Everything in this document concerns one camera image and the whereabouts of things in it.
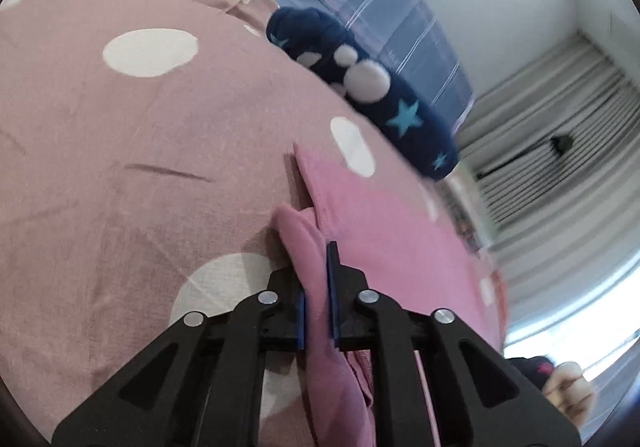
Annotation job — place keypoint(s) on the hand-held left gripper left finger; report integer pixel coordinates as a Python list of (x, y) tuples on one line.
[(300, 319)]

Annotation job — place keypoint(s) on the grey pleated curtain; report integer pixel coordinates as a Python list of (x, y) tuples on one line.
[(550, 212)]

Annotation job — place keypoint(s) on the floral cloth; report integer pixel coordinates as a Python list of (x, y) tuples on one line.
[(465, 212)]

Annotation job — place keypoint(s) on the blue plaid duvet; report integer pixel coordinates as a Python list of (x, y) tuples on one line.
[(380, 2)]

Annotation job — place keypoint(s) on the black clip on rod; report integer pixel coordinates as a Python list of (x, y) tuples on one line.
[(561, 145)]

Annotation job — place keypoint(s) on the person's right hand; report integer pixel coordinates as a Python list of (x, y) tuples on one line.
[(567, 392)]

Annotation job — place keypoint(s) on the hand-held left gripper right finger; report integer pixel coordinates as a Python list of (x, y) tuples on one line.
[(331, 292)]

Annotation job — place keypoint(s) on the pink polka dot bed sheet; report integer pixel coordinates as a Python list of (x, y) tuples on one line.
[(150, 137)]

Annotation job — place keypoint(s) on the pink t-shirt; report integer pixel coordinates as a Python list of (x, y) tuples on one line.
[(390, 237)]

